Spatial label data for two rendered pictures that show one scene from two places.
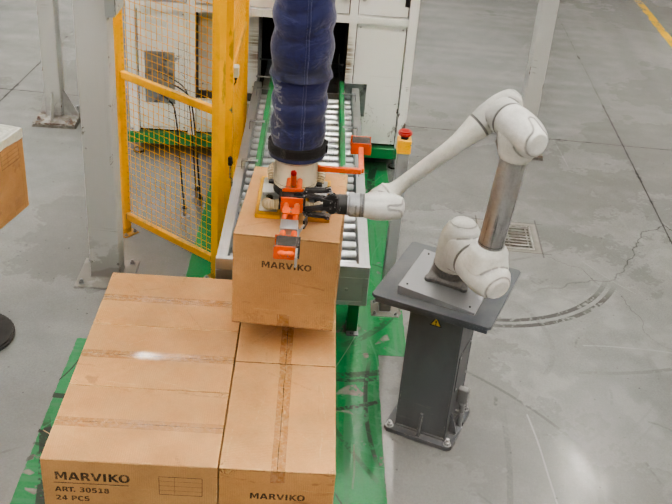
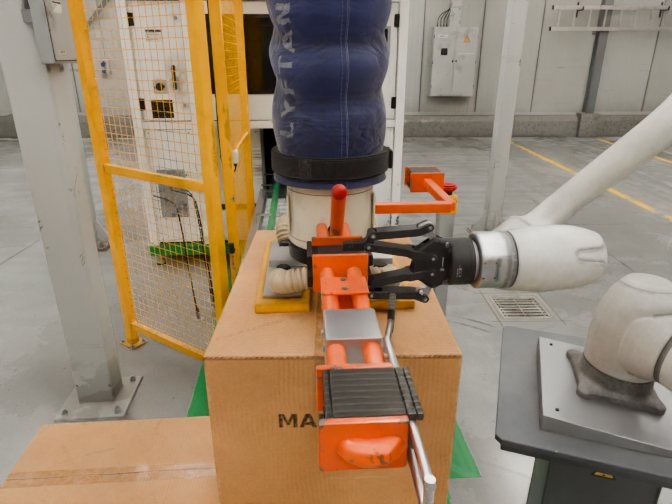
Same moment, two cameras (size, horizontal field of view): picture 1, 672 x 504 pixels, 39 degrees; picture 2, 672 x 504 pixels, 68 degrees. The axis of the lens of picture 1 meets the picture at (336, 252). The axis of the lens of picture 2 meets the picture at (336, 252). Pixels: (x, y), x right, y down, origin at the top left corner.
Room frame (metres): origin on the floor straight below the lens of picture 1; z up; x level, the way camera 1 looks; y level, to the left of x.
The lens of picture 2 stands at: (2.39, 0.21, 1.50)
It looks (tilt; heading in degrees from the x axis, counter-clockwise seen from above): 22 degrees down; 358
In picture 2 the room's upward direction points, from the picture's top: straight up
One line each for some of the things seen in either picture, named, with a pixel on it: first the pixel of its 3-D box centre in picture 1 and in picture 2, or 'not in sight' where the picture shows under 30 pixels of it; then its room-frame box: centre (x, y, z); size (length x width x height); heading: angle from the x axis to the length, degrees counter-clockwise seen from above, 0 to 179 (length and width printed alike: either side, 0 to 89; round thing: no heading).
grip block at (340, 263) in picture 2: (292, 200); (338, 262); (3.10, 0.18, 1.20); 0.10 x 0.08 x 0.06; 92
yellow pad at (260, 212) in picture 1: (270, 193); (284, 264); (3.35, 0.28, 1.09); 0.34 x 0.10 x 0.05; 2
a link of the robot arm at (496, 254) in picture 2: (354, 204); (486, 259); (3.10, -0.06, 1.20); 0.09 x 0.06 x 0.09; 2
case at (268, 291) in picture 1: (292, 245); (332, 357); (3.34, 0.18, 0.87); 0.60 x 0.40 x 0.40; 179
